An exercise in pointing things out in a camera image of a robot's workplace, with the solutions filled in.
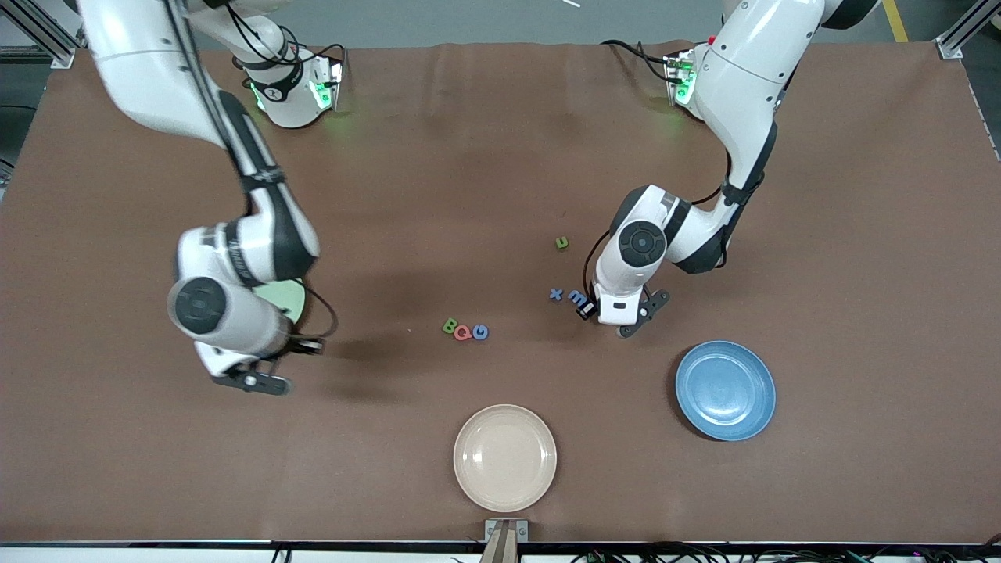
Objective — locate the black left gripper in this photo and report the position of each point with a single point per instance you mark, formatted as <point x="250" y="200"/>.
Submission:
<point x="585" y="310"/>

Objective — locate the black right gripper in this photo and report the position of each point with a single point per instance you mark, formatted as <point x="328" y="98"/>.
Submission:
<point x="306" y="345"/>

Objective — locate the blue lowercase letter m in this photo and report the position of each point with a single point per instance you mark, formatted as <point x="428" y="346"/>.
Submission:
<point x="575" y="296"/>

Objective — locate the blue capital letter G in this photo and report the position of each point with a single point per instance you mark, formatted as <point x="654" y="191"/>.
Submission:
<point x="480" y="338"/>

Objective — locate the red capital letter Q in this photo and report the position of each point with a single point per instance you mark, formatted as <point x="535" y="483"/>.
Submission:
<point x="463" y="339"/>

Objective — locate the green capital letter B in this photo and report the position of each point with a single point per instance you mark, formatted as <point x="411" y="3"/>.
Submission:
<point x="450" y="326"/>

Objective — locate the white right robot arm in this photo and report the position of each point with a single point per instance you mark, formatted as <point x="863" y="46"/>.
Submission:
<point x="156" y="70"/>

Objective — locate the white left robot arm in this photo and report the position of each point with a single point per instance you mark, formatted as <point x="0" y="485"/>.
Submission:
<point x="743" y="70"/>

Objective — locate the green plate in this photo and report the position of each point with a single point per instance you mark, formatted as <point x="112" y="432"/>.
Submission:
<point x="285" y="297"/>

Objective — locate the beige plate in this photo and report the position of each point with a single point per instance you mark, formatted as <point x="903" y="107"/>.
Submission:
<point x="505" y="457"/>

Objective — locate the blue plate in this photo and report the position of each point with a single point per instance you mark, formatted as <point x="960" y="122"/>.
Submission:
<point x="726" y="407"/>

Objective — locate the brown table cover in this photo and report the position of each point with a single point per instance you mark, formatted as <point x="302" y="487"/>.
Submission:
<point x="516" y="141"/>

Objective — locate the yellow floor tape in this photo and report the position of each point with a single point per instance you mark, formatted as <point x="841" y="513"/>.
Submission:
<point x="896" y="22"/>

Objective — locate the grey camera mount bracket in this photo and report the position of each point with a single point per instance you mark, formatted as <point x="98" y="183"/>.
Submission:
<point x="506" y="539"/>

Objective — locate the aluminium frame profile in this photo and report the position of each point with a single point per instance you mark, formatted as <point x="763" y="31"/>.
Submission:
<point x="950" y="43"/>
<point x="59" y="53"/>

